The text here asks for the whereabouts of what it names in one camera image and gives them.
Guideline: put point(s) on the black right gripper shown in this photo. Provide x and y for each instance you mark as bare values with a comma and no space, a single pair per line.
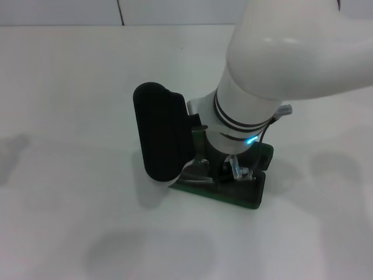
218,169

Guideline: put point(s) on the clear white glasses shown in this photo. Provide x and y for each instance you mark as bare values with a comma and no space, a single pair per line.
193,179

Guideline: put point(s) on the green glasses case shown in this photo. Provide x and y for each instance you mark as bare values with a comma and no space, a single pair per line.
239,195

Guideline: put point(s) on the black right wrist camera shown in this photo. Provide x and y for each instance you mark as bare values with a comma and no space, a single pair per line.
160,131

